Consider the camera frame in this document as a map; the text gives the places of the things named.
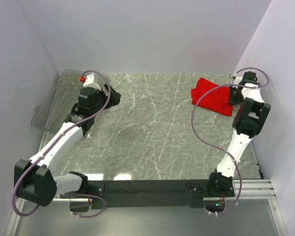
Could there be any red t shirt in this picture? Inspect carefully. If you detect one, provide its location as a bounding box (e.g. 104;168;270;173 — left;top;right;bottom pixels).
191;78;233;117

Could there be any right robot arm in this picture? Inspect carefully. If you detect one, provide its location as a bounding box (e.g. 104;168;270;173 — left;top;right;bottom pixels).
206;71;271;197

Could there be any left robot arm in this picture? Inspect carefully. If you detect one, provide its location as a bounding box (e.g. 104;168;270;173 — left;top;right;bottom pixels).
13;84;121;207

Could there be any clear plastic bin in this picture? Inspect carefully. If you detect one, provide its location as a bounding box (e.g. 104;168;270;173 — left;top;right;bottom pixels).
31;69;111;141

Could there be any black base beam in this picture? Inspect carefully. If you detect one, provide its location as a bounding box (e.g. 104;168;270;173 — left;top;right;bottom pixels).
73;179;235;209

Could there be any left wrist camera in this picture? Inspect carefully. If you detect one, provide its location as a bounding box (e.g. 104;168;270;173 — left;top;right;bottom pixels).
80;73;100;90

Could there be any aluminium rail frame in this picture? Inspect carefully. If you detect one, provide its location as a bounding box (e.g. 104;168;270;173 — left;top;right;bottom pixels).
5;179;288;236

